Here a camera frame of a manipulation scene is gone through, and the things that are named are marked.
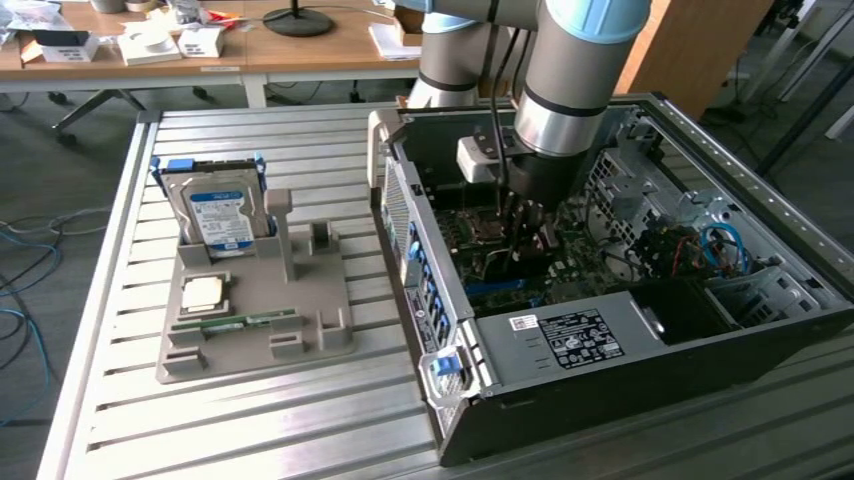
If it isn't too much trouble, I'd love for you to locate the hard disk in blue caddy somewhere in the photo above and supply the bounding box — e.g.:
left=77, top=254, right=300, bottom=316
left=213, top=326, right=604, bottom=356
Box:
left=149, top=153, right=276, bottom=260

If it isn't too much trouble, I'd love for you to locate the black wire bundle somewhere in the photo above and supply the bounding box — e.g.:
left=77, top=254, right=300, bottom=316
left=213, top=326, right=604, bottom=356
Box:
left=629, top=223, right=705, bottom=279

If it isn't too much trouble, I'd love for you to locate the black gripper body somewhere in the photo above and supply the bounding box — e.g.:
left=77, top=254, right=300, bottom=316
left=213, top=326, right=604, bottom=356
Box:
left=503, top=149, right=588, bottom=209

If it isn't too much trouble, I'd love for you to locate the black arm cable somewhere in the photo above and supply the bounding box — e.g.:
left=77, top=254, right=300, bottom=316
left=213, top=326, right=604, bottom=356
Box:
left=484, top=19, right=532, bottom=211

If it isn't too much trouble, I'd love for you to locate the grey desk leg with casters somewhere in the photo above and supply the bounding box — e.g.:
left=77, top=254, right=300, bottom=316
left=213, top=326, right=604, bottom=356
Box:
left=49, top=88, right=149, bottom=147

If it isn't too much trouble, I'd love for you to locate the green motherboard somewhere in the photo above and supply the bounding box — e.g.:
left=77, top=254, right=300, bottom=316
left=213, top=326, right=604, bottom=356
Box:
left=432, top=182, right=641, bottom=319

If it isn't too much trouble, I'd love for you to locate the red orange small tool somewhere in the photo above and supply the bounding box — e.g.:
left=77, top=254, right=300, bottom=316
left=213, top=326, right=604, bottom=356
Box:
left=206, top=9, right=250, bottom=30

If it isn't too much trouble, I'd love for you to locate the graphics card with black fan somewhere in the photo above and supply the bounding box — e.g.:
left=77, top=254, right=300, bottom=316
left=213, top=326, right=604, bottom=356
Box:
left=465, top=247, right=559, bottom=289

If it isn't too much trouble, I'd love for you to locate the white box with tape roll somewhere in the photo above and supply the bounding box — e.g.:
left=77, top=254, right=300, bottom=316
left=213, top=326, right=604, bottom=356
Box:
left=116, top=27, right=182, bottom=66

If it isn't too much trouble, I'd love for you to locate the blue floor cable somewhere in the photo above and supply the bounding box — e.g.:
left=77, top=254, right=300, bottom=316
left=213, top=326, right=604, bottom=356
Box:
left=0, top=222, right=62, bottom=426

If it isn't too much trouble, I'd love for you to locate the perforated metal drive cage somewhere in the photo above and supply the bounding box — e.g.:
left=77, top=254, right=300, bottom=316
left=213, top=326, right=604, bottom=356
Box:
left=583, top=107, right=695, bottom=241

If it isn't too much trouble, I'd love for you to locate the grey parts rack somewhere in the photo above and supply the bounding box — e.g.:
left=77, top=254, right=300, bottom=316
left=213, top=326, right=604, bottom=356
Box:
left=153, top=187, right=356, bottom=386

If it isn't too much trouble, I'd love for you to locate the white box with black lid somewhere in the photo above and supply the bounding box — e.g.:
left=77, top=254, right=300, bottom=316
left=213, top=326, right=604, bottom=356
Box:
left=30, top=29, right=101, bottom=64

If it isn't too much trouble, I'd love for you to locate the silver CPU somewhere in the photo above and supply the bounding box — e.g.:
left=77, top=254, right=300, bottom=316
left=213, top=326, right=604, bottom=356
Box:
left=177, top=277, right=225, bottom=316

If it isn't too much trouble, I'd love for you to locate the red wire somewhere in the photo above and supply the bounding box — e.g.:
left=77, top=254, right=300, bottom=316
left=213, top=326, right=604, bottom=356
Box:
left=669, top=234, right=701, bottom=276

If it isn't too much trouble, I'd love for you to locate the small white labelled box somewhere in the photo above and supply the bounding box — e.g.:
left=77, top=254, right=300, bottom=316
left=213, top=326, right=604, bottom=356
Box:
left=176, top=27, right=226, bottom=59

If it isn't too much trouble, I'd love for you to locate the black open PC case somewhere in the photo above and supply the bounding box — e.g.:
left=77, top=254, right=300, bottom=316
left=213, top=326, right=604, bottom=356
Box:
left=366, top=92, right=854, bottom=469

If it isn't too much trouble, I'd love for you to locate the grey floor cable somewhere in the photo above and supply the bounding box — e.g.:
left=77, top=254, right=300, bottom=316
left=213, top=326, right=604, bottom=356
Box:
left=0, top=207, right=112, bottom=236

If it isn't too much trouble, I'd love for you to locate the brown cardboard flap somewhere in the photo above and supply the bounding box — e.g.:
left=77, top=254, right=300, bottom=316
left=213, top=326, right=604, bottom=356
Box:
left=17, top=32, right=45, bottom=65

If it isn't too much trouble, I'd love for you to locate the grey power supply unit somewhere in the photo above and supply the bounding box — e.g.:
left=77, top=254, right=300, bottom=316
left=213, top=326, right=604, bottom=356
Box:
left=465, top=292, right=668, bottom=391

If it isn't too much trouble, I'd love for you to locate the clear plastic bag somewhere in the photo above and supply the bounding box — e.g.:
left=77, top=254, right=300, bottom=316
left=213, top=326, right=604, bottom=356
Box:
left=0, top=0, right=74, bottom=35

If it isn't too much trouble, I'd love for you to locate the black lamp base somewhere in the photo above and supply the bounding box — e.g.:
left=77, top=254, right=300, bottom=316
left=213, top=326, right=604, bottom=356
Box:
left=261, top=0, right=334, bottom=38

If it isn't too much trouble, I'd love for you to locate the white crumpled packaging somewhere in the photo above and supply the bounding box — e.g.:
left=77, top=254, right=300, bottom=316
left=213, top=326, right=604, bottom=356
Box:
left=158, top=0, right=232, bottom=26

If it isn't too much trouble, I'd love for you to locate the blue expansion slot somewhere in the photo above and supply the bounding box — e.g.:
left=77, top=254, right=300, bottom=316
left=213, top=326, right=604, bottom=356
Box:
left=464, top=279, right=532, bottom=297

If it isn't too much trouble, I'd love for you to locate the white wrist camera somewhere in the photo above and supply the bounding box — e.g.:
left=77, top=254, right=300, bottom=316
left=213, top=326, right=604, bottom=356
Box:
left=454, top=127, right=519, bottom=184

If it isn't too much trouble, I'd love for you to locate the wooden cabinet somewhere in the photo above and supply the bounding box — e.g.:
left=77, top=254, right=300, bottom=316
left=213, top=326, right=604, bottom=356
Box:
left=609, top=0, right=779, bottom=121

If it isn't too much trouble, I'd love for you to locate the brown cardboard box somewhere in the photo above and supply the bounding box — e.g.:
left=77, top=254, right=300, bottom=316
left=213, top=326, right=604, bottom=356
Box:
left=392, top=3, right=428, bottom=34

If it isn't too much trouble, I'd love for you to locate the blue wire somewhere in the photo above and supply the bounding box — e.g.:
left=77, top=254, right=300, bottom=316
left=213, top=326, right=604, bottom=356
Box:
left=699, top=222, right=755, bottom=277

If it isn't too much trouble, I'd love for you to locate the white paper stack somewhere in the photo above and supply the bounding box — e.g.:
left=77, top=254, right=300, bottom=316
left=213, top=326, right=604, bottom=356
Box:
left=368, top=22, right=422, bottom=61

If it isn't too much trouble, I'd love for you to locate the metal disk bay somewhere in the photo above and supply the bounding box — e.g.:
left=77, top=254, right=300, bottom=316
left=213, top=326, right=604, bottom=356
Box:
left=699, top=264, right=825, bottom=329

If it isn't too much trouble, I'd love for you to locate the CPU socket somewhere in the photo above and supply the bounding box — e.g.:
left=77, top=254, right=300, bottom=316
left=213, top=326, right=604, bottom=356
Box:
left=456, top=205, right=512, bottom=242

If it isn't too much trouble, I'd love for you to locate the green RAM stick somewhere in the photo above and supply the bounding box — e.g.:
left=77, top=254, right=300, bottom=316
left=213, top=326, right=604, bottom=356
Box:
left=169, top=308, right=298, bottom=335

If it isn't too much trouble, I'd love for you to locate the wooden office desk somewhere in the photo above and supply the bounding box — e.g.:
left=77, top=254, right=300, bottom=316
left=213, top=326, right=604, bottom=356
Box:
left=0, top=0, right=249, bottom=95
left=244, top=0, right=612, bottom=109

